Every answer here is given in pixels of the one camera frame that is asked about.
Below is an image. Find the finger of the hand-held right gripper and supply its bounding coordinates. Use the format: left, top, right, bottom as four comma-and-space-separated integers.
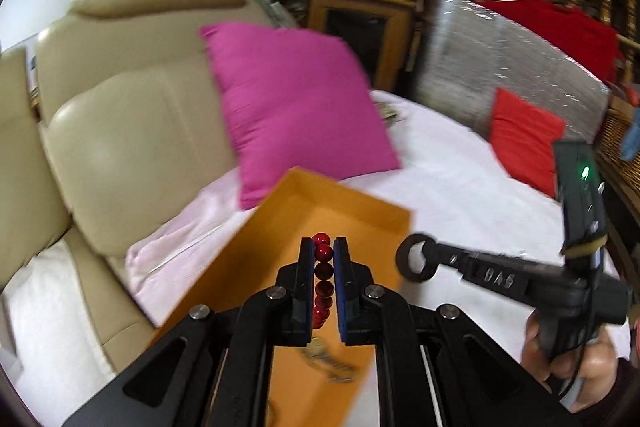
395, 232, 561, 295

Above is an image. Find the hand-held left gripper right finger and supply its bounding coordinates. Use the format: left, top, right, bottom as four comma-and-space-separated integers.
333, 236, 583, 427

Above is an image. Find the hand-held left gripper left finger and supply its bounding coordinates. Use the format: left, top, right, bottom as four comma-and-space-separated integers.
61, 236, 316, 427

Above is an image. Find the red bead bracelet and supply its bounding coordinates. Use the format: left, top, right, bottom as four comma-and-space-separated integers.
311, 232, 335, 327

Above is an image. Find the orange cardboard tray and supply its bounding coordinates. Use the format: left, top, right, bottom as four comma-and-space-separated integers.
148, 167, 412, 427

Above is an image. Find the person's right hand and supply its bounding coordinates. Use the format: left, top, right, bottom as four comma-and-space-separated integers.
520, 314, 640, 413

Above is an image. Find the white bed sheet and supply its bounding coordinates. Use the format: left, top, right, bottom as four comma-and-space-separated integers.
5, 89, 640, 427

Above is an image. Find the wicker basket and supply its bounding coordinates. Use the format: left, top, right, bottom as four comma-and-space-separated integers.
597, 99, 640, 188

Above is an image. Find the red cushion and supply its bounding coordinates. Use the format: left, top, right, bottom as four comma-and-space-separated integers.
489, 87, 567, 200

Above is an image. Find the magenta cushion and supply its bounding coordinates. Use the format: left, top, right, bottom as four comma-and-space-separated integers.
200, 22, 402, 211

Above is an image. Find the silver quilted cover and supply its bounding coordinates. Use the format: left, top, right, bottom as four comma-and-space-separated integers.
416, 0, 612, 144

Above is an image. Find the red blanket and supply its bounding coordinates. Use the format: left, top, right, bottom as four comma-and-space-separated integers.
475, 0, 623, 82

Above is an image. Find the beige leather sofa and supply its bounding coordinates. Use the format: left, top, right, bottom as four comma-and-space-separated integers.
0, 0, 281, 375

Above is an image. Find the gold chain jewelry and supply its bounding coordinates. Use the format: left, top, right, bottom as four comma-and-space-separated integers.
305, 338, 358, 383

